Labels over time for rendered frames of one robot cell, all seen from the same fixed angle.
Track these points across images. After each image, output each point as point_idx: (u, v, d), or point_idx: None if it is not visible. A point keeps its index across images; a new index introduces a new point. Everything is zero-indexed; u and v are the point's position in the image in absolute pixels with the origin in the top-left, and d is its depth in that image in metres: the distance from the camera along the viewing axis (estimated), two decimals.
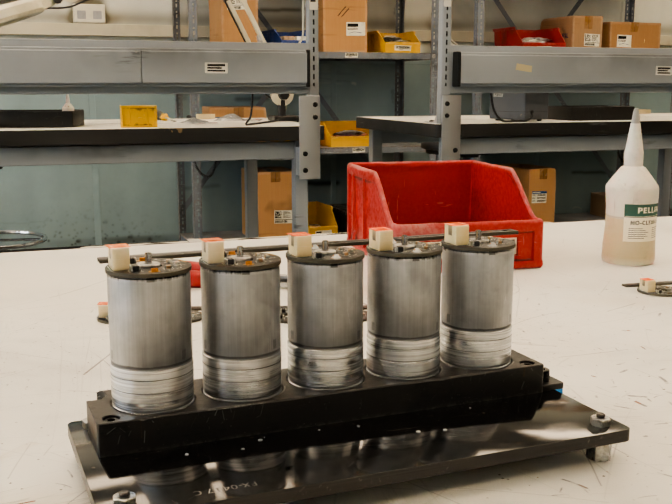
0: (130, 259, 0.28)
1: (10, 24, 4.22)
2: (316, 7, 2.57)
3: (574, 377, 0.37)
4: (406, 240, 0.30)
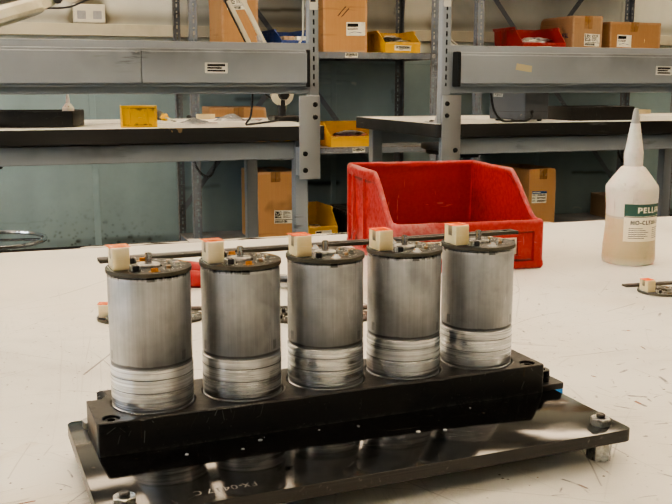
0: (130, 259, 0.28)
1: (10, 24, 4.22)
2: (316, 7, 2.57)
3: (574, 377, 0.37)
4: (406, 240, 0.30)
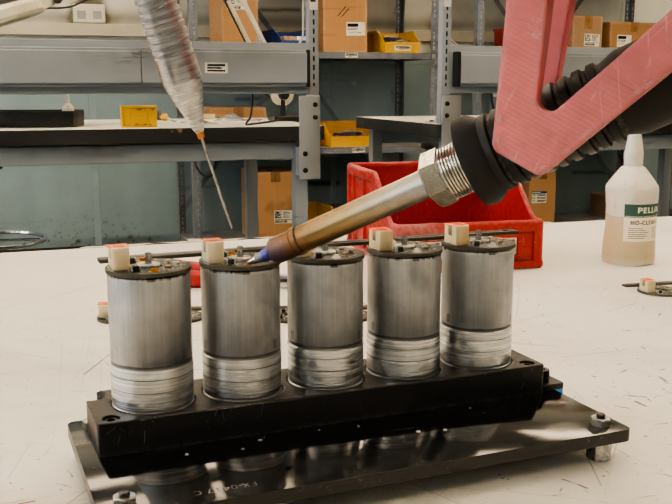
0: (130, 259, 0.28)
1: (10, 24, 4.22)
2: (316, 7, 2.57)
3: (574, 377, 0.37)
4: (406, 240, 0.30)
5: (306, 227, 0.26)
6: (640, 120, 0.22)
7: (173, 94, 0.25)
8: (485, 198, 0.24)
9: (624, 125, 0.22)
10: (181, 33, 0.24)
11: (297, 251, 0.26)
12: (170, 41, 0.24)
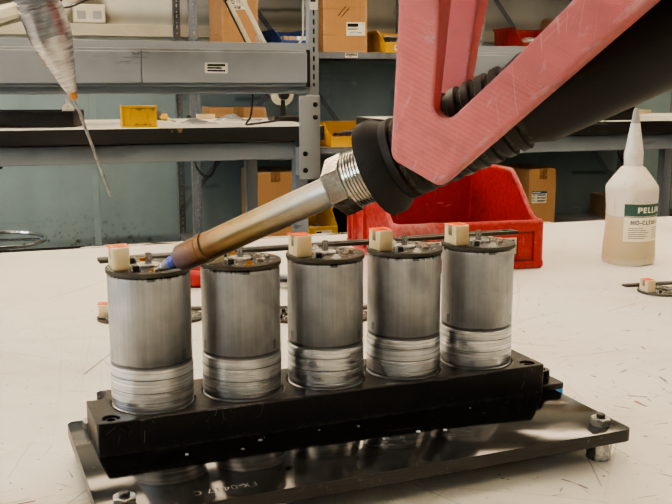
0: (130, 259, 0.28)
1: (10, 24, 4.22)
2: (316, 7, 2.57)
3: (574, 377, 0.37)
4: (406, 240, 0.30)
5: (211, 234, 0.25)
6: (542, 128, 0.21)
7: (40, 51, 0.24)
8: (387, 207, 0.23)
9: (527, 133, 0.21)
10: None
11: (202, 259, 0.25)
12: None
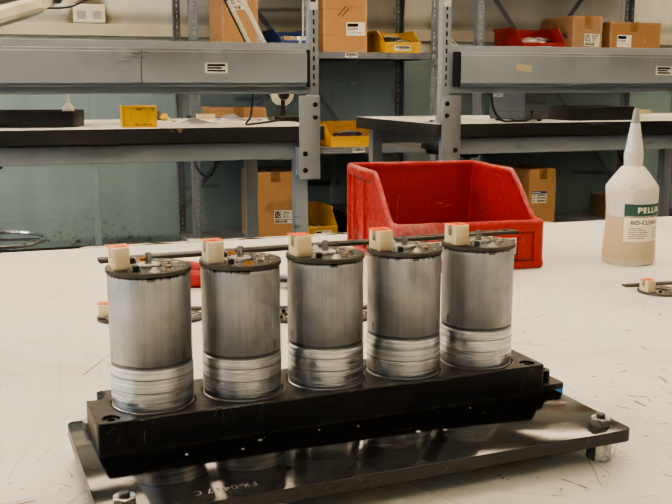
0: (130, 259, 0.28)
1: (10, 24, 4.22)
2: (316, 7, 2.57)
3: (574, 377, 0.37)
4: (406, 240, 0.30)
5: None
6: None
7: None
8: None
9: None
10: None
11: None
12: None
